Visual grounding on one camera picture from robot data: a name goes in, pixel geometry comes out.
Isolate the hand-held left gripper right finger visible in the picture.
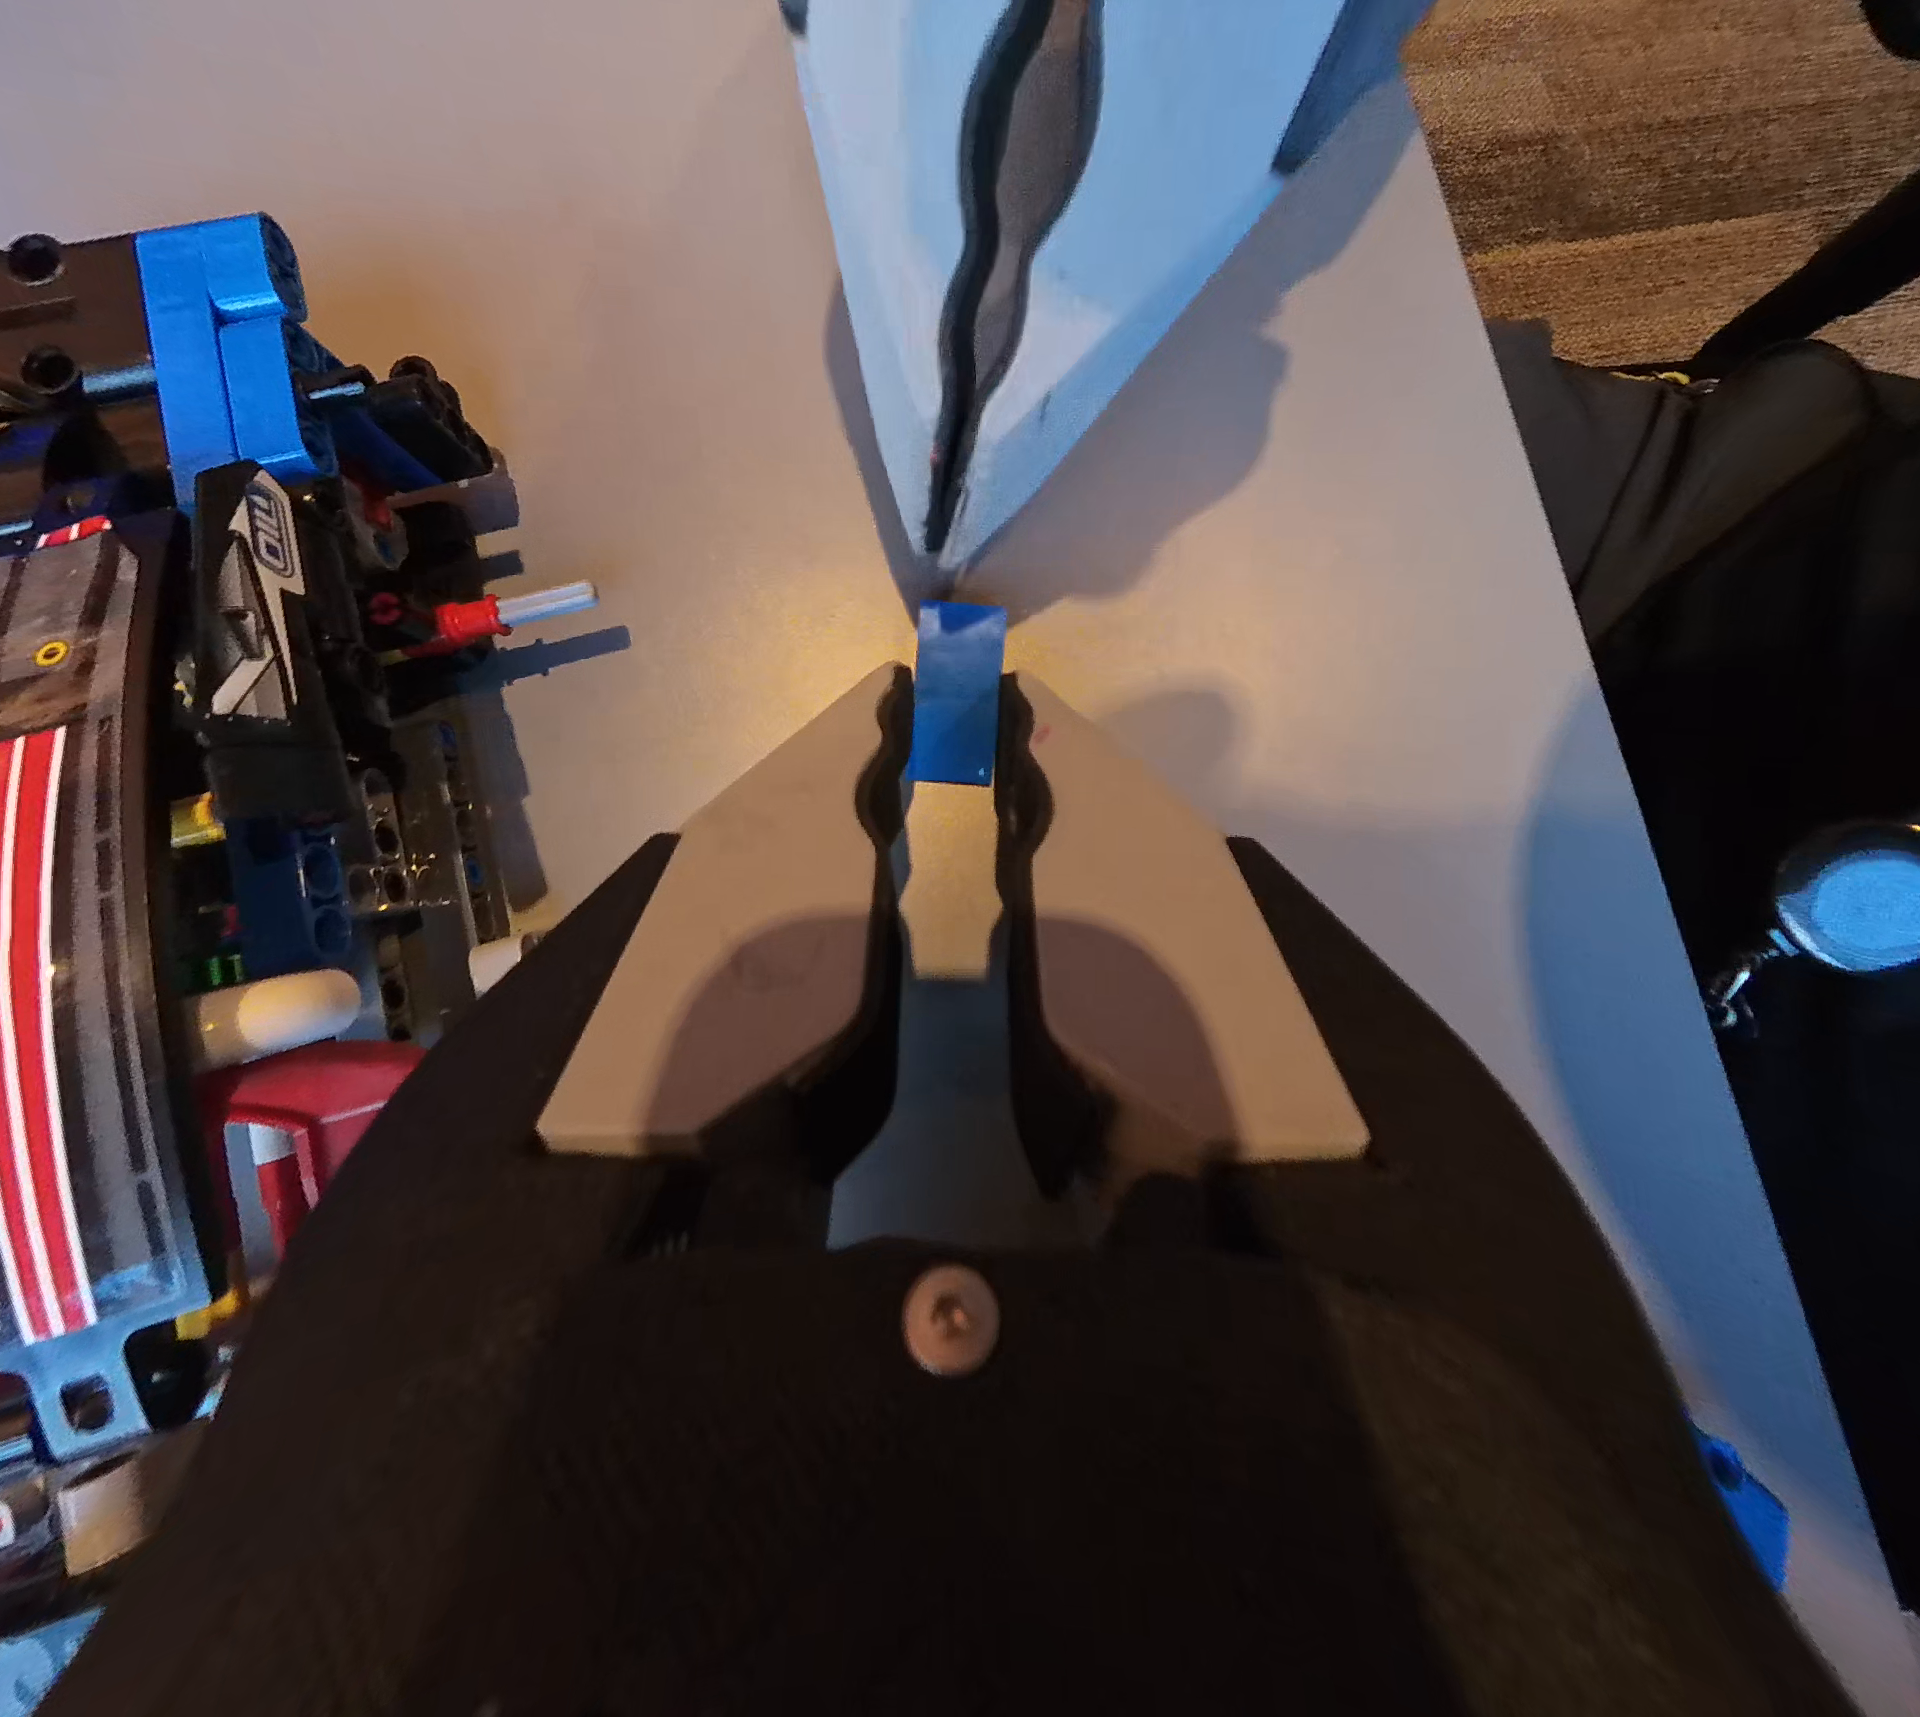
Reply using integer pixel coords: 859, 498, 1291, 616
993, 670, 1374, 1195

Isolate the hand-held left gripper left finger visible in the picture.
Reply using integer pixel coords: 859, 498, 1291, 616
533, 663, 918, 1186

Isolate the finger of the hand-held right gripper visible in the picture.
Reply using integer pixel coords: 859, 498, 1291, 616
944, 0, 1439, 583
792, 0, 1081, 556

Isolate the blue smooth tile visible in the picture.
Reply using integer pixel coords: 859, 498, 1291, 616
905, 600, 1009, 788

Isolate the grey desk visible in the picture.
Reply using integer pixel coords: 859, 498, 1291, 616
0, 0, 1893, 1717

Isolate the black toy brick race car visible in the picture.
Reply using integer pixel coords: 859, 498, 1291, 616
0, 214, 633, 1646

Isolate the round dark knob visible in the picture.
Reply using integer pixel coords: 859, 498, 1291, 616
1770, 825, 1920, 977

